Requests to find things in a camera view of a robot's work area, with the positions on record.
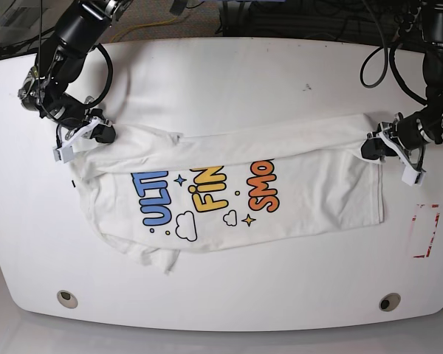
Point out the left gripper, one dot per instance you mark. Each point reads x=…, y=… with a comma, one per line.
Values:
x=403, y=138

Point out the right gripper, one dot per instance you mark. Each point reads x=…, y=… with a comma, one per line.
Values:
x=74, y=118

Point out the white printed T-shirt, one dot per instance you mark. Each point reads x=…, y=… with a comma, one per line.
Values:
x=153, y=195

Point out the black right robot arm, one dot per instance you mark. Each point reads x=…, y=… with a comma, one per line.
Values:
x=59, y=62

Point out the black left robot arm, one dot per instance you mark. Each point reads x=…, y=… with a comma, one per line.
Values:
x=429, y=16

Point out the red tape rectangle marking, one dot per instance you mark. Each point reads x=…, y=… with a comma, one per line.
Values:
x=423, y=230

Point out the right table grommet hole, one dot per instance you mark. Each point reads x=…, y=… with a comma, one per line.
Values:
x=389, y=302

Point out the table grommet hole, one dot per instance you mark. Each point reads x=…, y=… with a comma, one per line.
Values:
x=389, y=302
x=67, y=299

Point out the left table grommet hole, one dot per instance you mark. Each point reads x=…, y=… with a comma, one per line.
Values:
x=67, y=299

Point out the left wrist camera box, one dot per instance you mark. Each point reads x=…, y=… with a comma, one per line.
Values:
x=413, y=177

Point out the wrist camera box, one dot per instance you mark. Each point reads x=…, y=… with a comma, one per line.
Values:
x=63, y=154
x=413, y=177

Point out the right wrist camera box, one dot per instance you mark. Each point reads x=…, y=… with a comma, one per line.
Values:
x=63, y=154

